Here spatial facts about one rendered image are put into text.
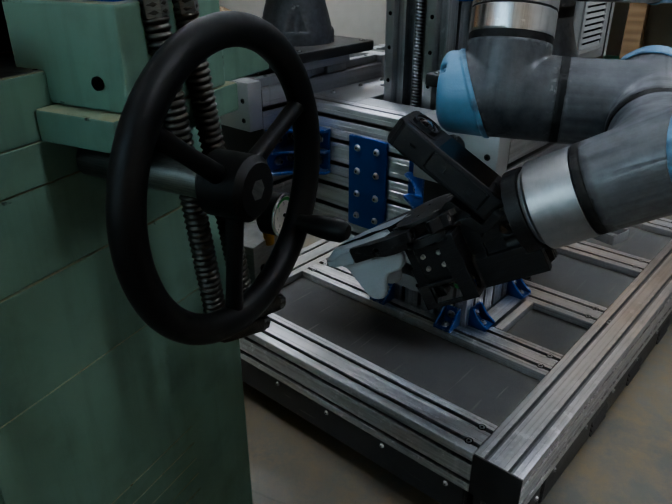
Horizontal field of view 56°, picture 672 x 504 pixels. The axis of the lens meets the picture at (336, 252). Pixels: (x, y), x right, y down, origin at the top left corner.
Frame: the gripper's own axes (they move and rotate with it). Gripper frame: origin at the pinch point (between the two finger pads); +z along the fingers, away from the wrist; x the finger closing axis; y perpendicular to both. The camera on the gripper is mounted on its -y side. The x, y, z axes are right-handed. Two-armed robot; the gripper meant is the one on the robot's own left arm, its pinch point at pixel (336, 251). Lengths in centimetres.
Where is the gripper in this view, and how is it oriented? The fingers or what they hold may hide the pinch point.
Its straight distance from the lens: 63.4
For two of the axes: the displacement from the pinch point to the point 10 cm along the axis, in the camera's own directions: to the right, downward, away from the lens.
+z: -7.7, 2.8, 5.7
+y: 4.4, 8.8, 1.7
